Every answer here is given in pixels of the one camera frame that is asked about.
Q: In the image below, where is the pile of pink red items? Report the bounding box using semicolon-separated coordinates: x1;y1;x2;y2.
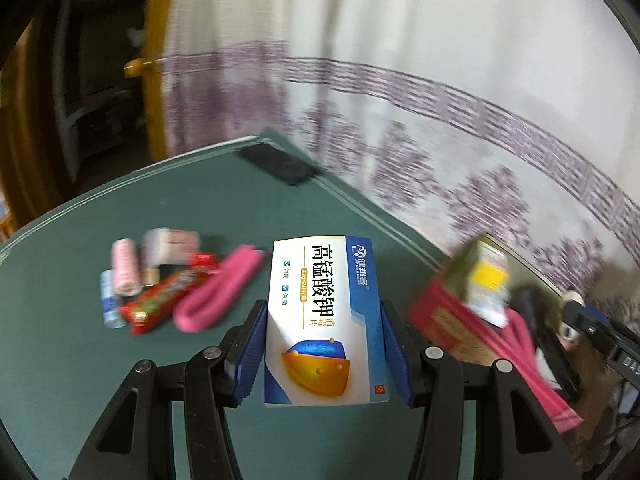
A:
172;244;268;333

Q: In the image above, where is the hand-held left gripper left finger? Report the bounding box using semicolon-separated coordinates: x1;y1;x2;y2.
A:
67;299;269;480

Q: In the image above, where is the green desktop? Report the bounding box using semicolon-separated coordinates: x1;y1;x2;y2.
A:
0;127;596;480

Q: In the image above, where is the yellow and green box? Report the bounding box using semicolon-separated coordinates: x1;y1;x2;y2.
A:
442;237;510;328

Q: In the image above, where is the white and blue medicine box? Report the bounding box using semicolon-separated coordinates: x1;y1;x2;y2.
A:
263;234;391;407

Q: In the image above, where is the dark cabinet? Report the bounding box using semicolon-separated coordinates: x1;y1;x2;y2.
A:
0;0;151;241

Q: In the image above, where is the black rectangular pad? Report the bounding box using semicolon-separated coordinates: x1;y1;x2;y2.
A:
237;142;323;187

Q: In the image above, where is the yellow wooden frame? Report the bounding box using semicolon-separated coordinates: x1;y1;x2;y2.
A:
124;0;173;161

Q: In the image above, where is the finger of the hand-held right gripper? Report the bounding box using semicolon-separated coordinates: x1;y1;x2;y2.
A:
510;285;552;332
536;331;584;404

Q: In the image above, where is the white purple-patterned curtain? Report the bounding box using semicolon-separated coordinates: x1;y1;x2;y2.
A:
150;0;640;321

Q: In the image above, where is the red tin box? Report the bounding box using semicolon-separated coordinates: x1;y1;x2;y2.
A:
407;232;583;376

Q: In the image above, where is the white tissue pack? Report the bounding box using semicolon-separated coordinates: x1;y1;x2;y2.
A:
142;227;201;266

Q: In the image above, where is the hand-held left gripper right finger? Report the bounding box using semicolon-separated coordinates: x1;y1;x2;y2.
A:
380;300;583;480

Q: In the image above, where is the small light blue bottle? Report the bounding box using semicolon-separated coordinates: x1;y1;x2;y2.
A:
100;270;126;330

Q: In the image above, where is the pink hair roller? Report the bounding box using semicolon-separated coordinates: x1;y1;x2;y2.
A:
111;239;143;297

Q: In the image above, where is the red snack packet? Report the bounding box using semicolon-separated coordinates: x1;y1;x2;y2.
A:
120;252;218;336

